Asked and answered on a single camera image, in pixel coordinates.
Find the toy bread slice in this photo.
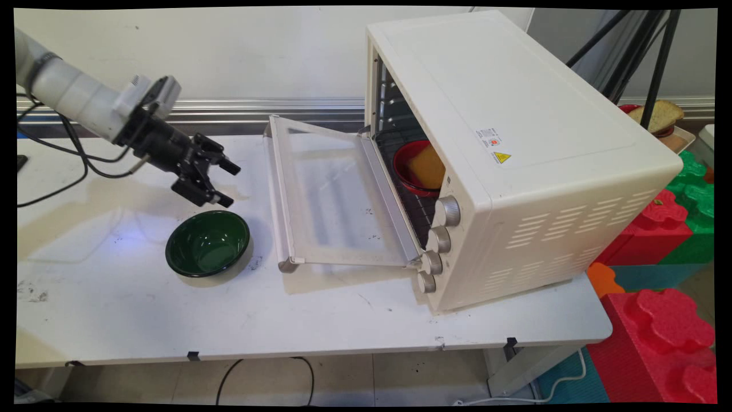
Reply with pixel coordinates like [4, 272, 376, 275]
[626, 99, 685, 134]

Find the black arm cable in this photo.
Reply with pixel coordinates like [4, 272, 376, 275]
[16, 94, 153, 208]

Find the white table leg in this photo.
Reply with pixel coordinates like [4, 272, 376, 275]
[486, 343, 585, 398]

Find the teal floor mat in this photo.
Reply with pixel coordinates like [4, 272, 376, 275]
[535, 349, 610, 404]

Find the white product label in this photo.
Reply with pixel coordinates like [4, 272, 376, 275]
[474, 128, 502, 150]

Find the dark green bowl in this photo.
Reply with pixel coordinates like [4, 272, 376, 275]
[165, 210, 251, 279]

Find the large red foam block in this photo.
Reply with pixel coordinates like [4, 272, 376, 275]
[586, 288, 717, 404]

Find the white floor cable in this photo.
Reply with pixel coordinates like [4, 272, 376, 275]
[455, 349, 588, 406]

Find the small red foam block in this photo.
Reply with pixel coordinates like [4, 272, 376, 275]
[595, 189, 694, 267]

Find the green foam block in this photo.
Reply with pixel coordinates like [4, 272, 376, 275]
[658, 150, 715, 266]

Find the black tripod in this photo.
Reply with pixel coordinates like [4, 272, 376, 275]
[565, 10, 681, 130]

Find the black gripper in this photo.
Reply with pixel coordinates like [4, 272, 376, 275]
[116, 111, 241, 208]

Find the teal foam block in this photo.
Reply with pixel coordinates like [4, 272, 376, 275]
[611, 263, 705, 294]

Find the cream toaster oven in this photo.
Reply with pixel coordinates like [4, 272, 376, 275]
[365, 10, 684, 315]

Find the yellow sponge block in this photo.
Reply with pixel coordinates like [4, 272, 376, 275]
[406, 143, 446, 191]

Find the red plate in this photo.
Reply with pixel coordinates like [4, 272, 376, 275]
[618, 104, 676, 138]

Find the glass oven door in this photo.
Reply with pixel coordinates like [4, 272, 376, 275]
[263, 114, 424, 274]

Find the red bowl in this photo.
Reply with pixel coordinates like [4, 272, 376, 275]
[392, 140, 442, 199]

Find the large silver oven knob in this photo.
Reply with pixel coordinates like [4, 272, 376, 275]
[432, 196, 462, 228]

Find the black floor cable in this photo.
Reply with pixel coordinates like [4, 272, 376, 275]
[216, 357, 316, 406]

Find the metal wall rail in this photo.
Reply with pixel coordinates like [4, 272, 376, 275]
[16, 97, 367, 137]

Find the black wire oven rack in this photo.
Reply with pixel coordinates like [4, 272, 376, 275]
[373, 127, 439, 250]

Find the orange foam piece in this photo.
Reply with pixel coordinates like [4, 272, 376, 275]
[587, 262, 625, 297]

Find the white tray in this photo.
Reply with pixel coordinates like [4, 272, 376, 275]
[658, 125, 697, 154]

